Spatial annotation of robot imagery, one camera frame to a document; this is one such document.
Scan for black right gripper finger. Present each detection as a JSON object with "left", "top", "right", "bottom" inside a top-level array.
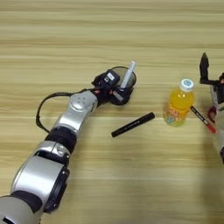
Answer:
[{"left": 199, "top": 52, "right": 220, "bottom": 86}]

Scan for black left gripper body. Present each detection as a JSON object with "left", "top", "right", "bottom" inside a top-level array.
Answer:
[{"left": 91, "top": 73, "right": 117, "bottom": 107}]

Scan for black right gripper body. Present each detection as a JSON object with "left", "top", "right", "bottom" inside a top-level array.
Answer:
[{"left": 216, "top": 72, "right": 224, "bottom": 104}]

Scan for white pen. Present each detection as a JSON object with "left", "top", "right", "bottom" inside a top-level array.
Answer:
[{"left": 120, "top": 60, "right": 137, "bottom": 89}]

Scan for black marker pen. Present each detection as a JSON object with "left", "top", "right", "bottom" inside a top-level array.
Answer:
[{"left": 110, "top": 111, "right": 156, "bottom": 138}]

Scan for black marker red cap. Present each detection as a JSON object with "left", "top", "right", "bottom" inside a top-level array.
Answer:
[{"left": 190, "top": 105, "right": 217, "bottom": 134}]

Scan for black mesh pen cup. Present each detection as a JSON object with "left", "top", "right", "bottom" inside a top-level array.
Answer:
[{"left": 109, "top": 66, "right": 137, "bottom": 107}]

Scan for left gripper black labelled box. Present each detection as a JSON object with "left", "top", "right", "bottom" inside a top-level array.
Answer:
[{"left": 100, "top": 69, "right": 121, "bottom": 90}]

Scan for orange juice bottle white cap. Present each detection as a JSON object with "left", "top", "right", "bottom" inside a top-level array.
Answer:
[{"left": 163, "top": 78, "right": 196, "bottom": 128}]

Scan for red handled scissors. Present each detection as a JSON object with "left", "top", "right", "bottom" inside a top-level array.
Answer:
[{"left": 207, "top": 85, "right": 224, "bottom": 124}]

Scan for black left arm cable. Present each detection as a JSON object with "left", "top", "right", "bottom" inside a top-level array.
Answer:
[{"left": 35, "top": 87, "right": 97, "bottom": 134}]

